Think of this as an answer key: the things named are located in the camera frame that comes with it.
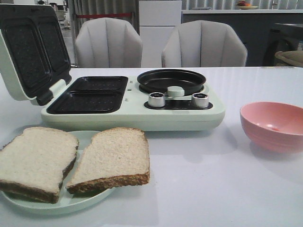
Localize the left silver control knob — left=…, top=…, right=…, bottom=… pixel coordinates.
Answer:
left=148, top=92, right=165, bottom=108

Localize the bread slice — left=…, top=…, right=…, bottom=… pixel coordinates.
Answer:
left=0, top=127, right=79, bottom=203
left=66, top=127, right=150, bottom=194

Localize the silver control knob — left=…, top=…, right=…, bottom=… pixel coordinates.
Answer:
left=148, top=92, right=165, bottom=108
left=191, top=93, right=209, bottom=108

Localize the beige cushion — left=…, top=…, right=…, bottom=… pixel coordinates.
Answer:
left=275, top=50, right=303, bottom=68

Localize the mint green round plate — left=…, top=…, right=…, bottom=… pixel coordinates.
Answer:
left=1, top=131, right=115, bottom=215

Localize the red barrier tape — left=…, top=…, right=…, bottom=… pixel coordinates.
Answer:
left=75, top=12, right=133, bottom=18

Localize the mint green breakfast maker lid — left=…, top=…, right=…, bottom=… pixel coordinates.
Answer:
left=0, top=4, right=71, bottom=105

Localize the right silver control knob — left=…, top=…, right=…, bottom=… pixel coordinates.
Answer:
left=191, top=93, right=209, bottom=108

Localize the dark grey counter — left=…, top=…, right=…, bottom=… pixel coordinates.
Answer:
left=182, top=9, right=303, bottom=66

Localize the grey upholstered chair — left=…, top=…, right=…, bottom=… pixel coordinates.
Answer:
left=75, top=17, right=143, bottom=68
left=161, top=20, right=248, bottom=68

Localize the right grey upholstered chair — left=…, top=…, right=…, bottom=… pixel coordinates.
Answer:
left=161, top=20, right=248, bottom=68

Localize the mint green breakfast maker base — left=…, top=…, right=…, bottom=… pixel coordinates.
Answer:
left=41, top=75, right=225, bottom=131

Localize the black round frying pan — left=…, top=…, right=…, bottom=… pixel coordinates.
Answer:
left=137, top=68, right=206, bottom=96

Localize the pink plastic bowl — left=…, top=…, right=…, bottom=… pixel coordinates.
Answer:
left=240, top=102, right=303, bottom=153

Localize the left grey upholstered chair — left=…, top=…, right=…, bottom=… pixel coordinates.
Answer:
left=75, top=17, right=143, bottom=68

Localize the fruit plate on counter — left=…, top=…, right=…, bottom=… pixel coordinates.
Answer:
left=236, top=0, right=258, bottom=10

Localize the white cabinet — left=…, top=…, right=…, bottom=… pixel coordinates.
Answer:
left=139, top=0, right=182, bottom=68

